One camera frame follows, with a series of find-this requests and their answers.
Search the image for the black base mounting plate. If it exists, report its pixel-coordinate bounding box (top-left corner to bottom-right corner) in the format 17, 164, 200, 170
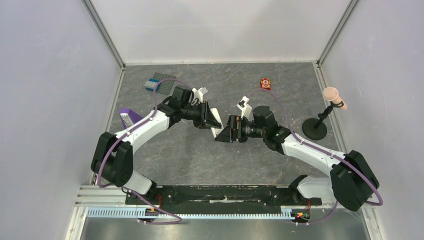
144, 180, 322, 214

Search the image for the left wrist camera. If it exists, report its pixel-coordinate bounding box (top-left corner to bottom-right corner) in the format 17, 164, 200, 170
191, 87, 208, 106

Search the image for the red toy block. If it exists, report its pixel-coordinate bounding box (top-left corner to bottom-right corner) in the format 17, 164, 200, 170
260, 78, 271, 91

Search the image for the pink microphone on black stand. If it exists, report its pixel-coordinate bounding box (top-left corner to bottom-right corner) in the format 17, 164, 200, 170
301, 87, 348, 141

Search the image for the white slotted cable duct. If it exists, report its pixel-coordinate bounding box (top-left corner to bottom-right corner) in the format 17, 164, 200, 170
86, 207, 295, 220

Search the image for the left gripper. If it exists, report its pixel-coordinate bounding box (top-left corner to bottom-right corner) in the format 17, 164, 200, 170
181, 101, 221, 131

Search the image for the blue lego brick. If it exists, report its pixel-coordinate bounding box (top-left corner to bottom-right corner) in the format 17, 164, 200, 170
144, 78, 162, 92

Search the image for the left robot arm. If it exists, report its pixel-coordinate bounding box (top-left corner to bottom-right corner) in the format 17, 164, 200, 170
90, 85, 222, 204

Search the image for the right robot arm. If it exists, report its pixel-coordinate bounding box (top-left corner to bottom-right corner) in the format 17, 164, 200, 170
214, 105, 382, 212

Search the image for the purple stand with white device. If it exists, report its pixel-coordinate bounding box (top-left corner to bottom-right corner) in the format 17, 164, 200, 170
119, 108, 144, 129

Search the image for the grey lego baseplate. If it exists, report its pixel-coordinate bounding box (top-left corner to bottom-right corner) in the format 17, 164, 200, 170
149, 72, 177, 95

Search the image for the white remote control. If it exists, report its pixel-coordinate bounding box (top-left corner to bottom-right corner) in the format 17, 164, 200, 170
210, 108, 224, 138

